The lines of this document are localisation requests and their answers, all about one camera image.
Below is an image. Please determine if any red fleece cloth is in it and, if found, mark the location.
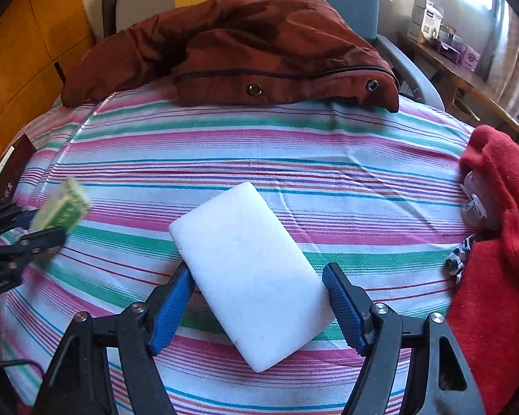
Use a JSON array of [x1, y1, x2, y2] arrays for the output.
[[447, 126, 519, 414]]

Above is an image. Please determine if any white foam block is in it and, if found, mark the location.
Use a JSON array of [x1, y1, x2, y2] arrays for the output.
[[169, 182, 335, 373]]

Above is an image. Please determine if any striped tablecloth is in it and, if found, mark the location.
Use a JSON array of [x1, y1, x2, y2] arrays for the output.
[[0, 81, 481, 415]]

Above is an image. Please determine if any pink curtain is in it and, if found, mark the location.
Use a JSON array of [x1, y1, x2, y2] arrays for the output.
[[486, 2, 519, 117]]

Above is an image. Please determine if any orange wooden cabinet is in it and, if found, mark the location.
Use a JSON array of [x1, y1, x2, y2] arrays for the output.
[[0, 0, 94, 156]]

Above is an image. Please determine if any white product box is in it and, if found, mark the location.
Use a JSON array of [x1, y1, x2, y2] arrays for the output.
[[406, 0, 444, 43]]

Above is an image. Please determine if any wooden side desk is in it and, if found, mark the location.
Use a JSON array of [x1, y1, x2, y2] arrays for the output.
[[398, 34, 519, 139]]

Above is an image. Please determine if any gold maroon tray box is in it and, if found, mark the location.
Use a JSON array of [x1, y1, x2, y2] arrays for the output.
[[0, 134, 36, 204]]

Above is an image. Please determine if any maroon jacket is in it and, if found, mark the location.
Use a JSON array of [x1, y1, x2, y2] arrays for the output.
[[62, 0, 399, 112]]

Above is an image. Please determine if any green tea box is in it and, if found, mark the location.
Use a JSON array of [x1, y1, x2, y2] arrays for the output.
[[29, 176, 92, 234]]

